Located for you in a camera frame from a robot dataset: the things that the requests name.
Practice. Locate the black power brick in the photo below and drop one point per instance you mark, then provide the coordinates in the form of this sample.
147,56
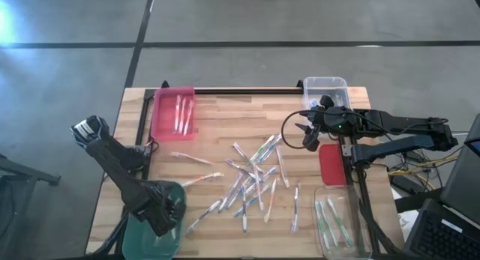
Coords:
401,181

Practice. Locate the black table frame rail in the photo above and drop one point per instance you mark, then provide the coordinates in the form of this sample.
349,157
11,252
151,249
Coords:
141,117
365,219
243,91

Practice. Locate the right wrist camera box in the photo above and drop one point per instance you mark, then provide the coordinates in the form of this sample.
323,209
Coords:
311,143

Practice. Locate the silver mounting plate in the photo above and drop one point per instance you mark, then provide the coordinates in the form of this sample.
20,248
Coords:
347,150

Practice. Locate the green plastic bin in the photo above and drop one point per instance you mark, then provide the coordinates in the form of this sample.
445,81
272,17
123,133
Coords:
150,248

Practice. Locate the computer monitor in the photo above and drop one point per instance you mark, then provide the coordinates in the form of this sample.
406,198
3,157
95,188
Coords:
461,177

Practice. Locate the shallow clear plastic tray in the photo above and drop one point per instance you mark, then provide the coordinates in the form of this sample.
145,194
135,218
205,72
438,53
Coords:
356,215

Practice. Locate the grey metal stand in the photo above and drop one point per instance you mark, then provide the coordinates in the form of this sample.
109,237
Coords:
22,170

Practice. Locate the pink plastic bin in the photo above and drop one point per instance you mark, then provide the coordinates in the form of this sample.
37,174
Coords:
163,117

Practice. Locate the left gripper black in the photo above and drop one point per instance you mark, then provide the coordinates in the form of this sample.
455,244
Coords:
161,207

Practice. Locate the tall clear plastic bin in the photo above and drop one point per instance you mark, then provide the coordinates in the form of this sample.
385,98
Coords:
324,85

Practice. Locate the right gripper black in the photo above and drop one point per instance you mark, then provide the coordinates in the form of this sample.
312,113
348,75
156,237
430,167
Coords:
333,121

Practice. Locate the white paper sheet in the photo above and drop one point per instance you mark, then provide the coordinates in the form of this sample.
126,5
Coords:
408,220

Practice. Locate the purple white packaged toothbrush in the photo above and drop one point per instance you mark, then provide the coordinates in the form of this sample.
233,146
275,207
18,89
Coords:
240,166
230,192
296,207
204,215

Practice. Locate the black keyboard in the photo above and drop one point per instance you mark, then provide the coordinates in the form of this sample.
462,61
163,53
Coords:
446,237

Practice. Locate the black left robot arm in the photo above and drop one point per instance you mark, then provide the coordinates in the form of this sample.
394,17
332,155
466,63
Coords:
112,166

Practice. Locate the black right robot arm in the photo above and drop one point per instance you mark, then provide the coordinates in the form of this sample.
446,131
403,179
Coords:
397,121

